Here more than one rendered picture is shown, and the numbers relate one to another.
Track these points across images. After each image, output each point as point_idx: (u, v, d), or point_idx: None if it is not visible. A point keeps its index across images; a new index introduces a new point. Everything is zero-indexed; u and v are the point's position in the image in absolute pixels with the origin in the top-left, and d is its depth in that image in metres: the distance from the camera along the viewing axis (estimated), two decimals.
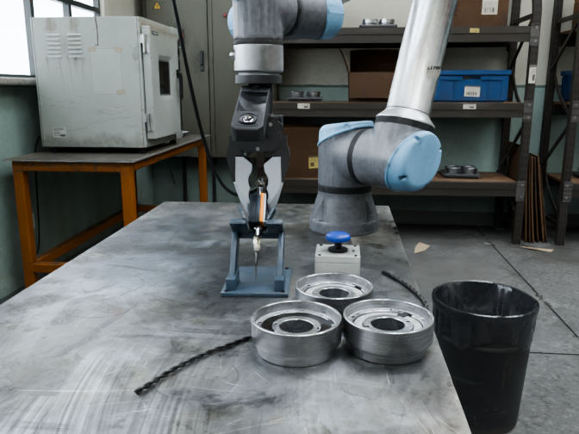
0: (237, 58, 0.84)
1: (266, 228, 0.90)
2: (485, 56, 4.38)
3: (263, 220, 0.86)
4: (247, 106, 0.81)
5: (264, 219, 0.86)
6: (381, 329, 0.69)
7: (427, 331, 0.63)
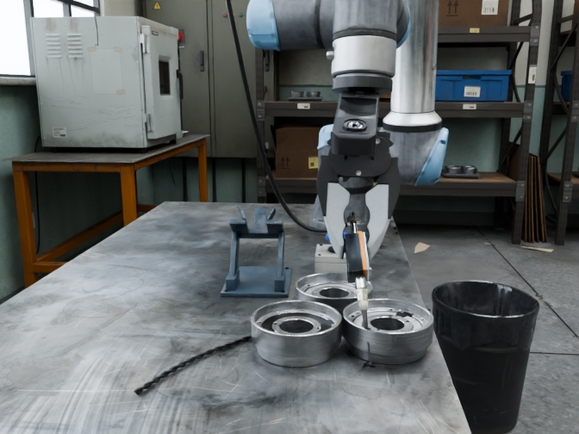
0: (338, 55, 0.65)
1: (368, 277, 0.68)
2: (485, 56, 4.38)
3: (367, 267, 0.64)
4: (351, 112, 0.61)
5: (368, 266, 0.64)
6: (381, 328, 0.69)
7: (426, 331, 0.63)
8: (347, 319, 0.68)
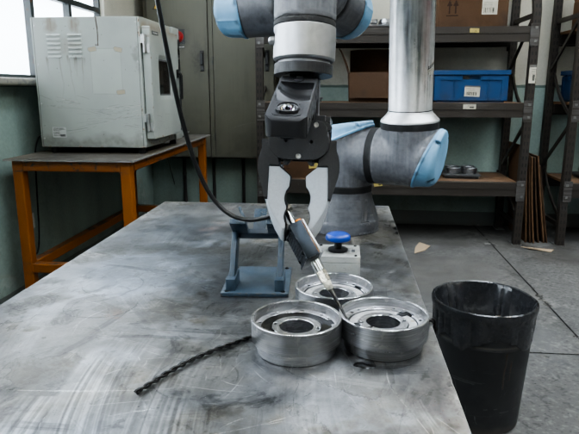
0: (277, 40, 0.67)
1: None
2: (485, 56, 4.38)
3: (319, 250, 0.66)
4: (288, 96, 0.62)
5: (320, 249, 0.66)
6: (380, 326, 0.70)
7: (417, 331, 0.63)
8: (345, 314, 0.69)
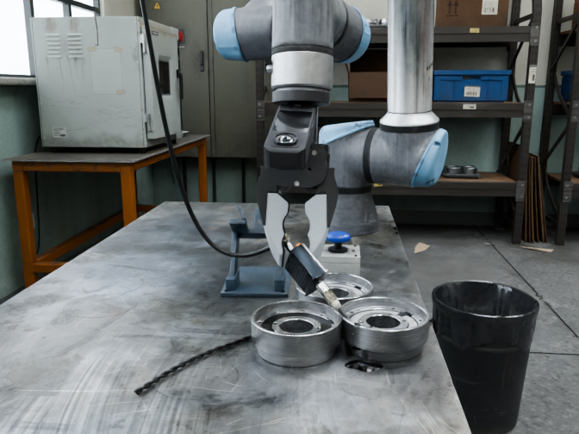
0: (275, 70, 0.67)
1: None
2: (485, 56, 4.38)
3: (323, 270, 0.67)
4: (286, 126, 0.63)
5: (324, 269, 0.67)
6: (380, 326, 0.70)
7: (417, 331, 0.63)
8: (345, 314, 0.69)
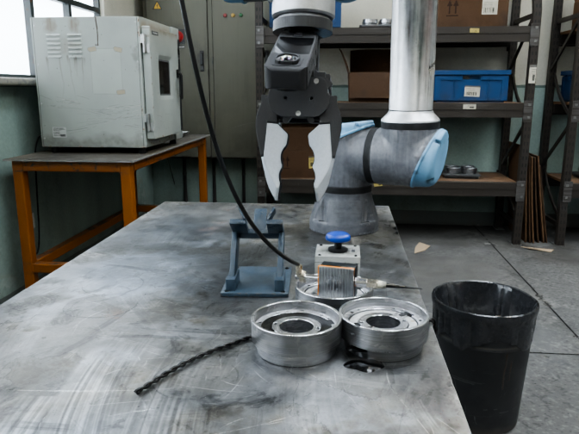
0: None
1: (351, 272, 0.73)
2: (485, 56, 4.38)
3: None
4: (287, 49, 0.61)
5: None
6: (380, 326, 0.70)
7: (417, 331, 0.63)
8: (345, 314, 0.69)
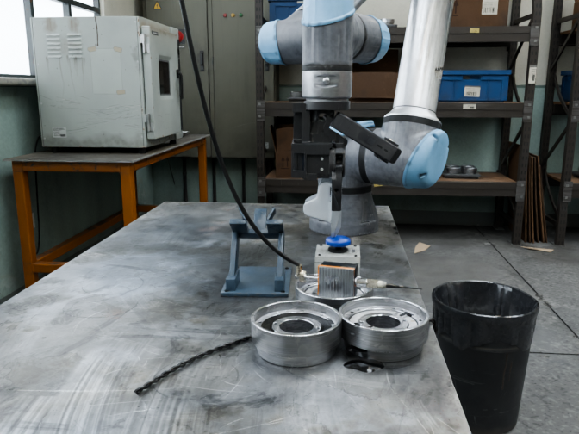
0: (341, 83, 0.83)
1: (351, 272, 0.73)
2: (485, 56, 4.38)
3: None
4: (371, 131, 0.86)
5: None
6: (380, 326, 0.70)
7: (417, 331, 0.63)
8: (345, 314, 0.69)
